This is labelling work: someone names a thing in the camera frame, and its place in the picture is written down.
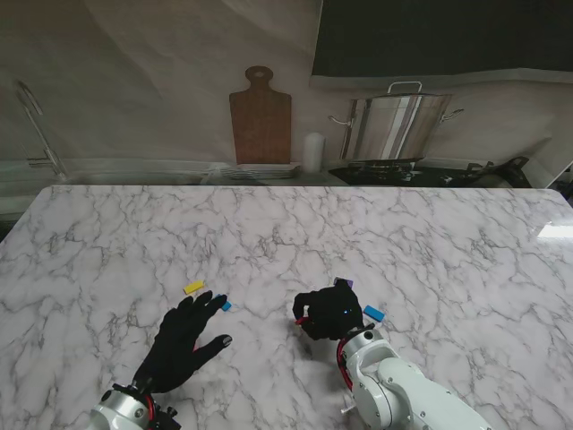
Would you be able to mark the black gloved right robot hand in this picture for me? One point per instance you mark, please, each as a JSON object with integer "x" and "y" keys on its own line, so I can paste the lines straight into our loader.
{"x": 331, "y": 313}

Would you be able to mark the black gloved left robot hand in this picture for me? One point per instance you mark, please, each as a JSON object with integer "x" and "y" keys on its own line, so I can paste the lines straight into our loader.
{"x": 179, "y": 349}

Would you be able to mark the red domino block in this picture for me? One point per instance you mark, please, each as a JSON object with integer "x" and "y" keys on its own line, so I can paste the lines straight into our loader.
{"x": 301, "y": 320}

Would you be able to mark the purple domino block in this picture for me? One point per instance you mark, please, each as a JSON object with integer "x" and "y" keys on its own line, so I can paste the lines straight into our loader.
{"x": 349, "y": 283}

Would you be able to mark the blue domino block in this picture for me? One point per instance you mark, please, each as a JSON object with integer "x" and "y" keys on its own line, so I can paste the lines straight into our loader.
{"x": 226, "y": 306}
{"x": 374, "y": 313}

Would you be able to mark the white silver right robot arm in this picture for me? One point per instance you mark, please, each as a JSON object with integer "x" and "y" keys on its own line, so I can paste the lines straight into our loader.
{"x": 403, "y": 385}

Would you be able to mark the yellow domino block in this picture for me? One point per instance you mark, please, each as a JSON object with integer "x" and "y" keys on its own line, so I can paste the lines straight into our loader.
{"x": 194, "y": 287}

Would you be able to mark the black gas stove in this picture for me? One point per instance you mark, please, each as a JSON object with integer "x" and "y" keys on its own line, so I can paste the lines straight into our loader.
{"x": 385, "y": 172}

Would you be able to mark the stack of white plates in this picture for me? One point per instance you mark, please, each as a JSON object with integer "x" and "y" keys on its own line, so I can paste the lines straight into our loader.
{"x": 264, "y": 171}

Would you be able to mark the white cylinder candle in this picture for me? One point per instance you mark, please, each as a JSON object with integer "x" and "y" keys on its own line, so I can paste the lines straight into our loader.
{"x": 313, "y": 152}

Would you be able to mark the steel kitchen sink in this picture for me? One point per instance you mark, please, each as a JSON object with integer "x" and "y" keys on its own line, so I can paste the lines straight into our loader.
{"x": 134, "y": 179}

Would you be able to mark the large steel stock pot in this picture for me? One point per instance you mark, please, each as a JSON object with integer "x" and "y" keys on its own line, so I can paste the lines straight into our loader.
{"x": 398, "y": 125}

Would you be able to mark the brown wooden cutting board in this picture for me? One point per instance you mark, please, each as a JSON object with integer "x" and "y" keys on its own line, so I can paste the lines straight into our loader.
{"x": 261, "y": 125}

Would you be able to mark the black frying pan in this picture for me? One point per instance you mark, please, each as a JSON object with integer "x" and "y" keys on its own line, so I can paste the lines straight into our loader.
{"x": 501, "y": 174}

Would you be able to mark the chrome kitchen faucet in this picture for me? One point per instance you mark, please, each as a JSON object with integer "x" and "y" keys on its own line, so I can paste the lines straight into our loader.
{"x": 40, "y": 130}

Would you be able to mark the dark range hood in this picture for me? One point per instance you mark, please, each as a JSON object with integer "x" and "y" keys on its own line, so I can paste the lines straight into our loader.
{"x": 447, "y": 36}

